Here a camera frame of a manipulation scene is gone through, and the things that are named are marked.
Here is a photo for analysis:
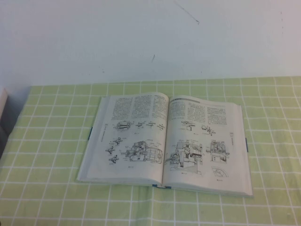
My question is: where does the green checkered tablecloth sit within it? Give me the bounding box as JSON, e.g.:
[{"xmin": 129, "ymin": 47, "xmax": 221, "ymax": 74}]
[{"xmin": 0, "ymin": 75, "xmax": 301, "ymax": 226}]

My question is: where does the technical book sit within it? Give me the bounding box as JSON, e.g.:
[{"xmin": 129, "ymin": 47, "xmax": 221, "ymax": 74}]
[{"xmin": 75, "ymin": 91, "xmax": 254, "ymax": 198}]

